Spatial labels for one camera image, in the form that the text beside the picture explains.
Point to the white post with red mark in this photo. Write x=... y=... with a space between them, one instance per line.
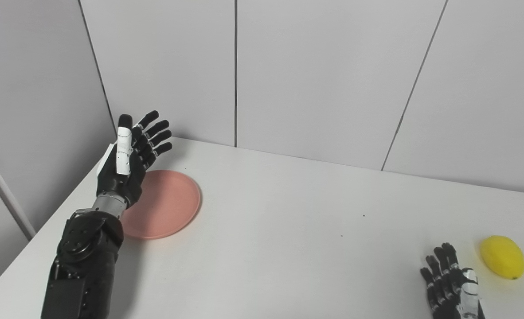
x=5 y=190

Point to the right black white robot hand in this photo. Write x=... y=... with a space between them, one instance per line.
x=455 y=297

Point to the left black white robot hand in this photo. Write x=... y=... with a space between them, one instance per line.
x=120 y=177

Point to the pink round plate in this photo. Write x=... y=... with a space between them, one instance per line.
x=169 y=204

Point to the yellow lemon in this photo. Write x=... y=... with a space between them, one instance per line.
x=502 y=257

